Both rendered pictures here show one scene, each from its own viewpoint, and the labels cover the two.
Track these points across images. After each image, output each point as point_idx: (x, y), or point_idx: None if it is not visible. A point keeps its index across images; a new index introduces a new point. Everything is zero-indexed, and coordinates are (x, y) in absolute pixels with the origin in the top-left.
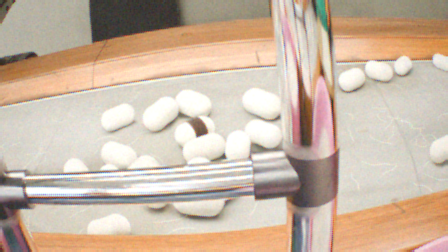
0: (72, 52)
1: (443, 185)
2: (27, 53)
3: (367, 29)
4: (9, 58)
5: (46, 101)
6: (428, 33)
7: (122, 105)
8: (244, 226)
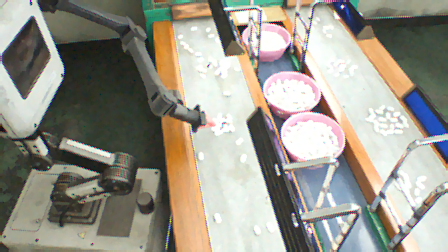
0: None
1: None
2: (67, 172)
3: (166, 45)
4: (65, 184)
5: (186, 96)
6: (167, 35)
7: (201, 74)
8: (231, 60)
